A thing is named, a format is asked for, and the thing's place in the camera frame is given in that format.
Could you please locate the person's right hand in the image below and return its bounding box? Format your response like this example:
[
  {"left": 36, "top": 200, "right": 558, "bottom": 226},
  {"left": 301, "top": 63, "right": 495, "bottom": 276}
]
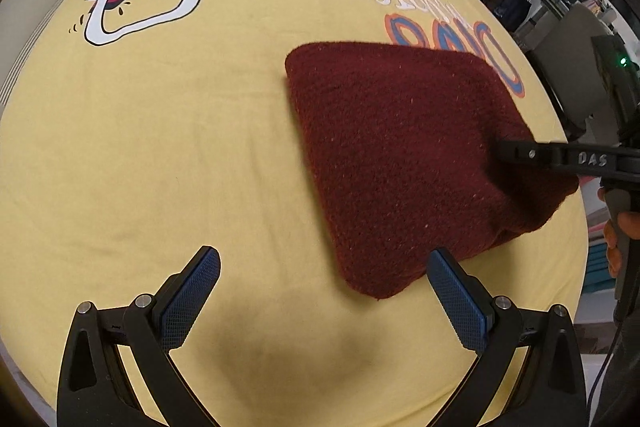
[{"left": 597, "top": 189, "right": 640, "bottom": 279}]

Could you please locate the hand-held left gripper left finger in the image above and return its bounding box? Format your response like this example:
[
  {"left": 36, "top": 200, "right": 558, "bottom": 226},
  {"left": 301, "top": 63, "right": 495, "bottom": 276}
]
[{"left": 56, "top": 245, "right": 222, "bottom": 427}]

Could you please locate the maroon knit sweater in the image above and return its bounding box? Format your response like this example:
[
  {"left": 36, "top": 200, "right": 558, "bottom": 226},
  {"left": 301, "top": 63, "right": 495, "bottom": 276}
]
[{"left": 284, "top": 41, "right": 581, "bottom": 302}]

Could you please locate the grey chair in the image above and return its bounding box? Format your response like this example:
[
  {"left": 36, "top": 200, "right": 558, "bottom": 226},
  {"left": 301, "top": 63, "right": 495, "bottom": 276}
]
[{"left": 530, "top": 3, "right": 608, "bottom": 128}]

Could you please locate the black cable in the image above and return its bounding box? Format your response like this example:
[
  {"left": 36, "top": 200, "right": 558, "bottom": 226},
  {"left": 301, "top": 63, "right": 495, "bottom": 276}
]
[{"left": 587, "top": 307, "right": 626, "bottom": 408}]

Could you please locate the yellow cartoon printed bedsheet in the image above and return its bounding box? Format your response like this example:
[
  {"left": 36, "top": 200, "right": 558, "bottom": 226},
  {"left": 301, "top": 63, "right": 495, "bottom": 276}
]
[{"left": 0, "top": 0, "right": 591, "bottom": 427}]

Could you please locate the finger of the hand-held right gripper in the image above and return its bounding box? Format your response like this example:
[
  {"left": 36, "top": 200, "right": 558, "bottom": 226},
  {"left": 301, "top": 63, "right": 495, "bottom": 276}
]
[{"left": 497, "top": 138, "right": 623, "bottom": 180}]

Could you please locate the dark bag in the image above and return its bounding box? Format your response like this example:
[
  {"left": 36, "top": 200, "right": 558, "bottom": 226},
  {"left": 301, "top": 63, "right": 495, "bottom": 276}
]
[{"left": 492, "top": 0, "right": 531, "bottom": 30}]

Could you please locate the white wall vent grille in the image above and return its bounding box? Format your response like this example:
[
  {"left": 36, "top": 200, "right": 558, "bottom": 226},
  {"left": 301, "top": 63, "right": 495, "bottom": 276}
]
[{"left": 0, "top": 9, "right": 51, "bottom": 105}]

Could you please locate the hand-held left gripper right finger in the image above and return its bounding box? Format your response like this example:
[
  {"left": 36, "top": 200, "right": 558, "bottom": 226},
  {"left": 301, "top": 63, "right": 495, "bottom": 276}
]
[{"left": 427, "top": 248, "right": 587, "bottom": 427}]

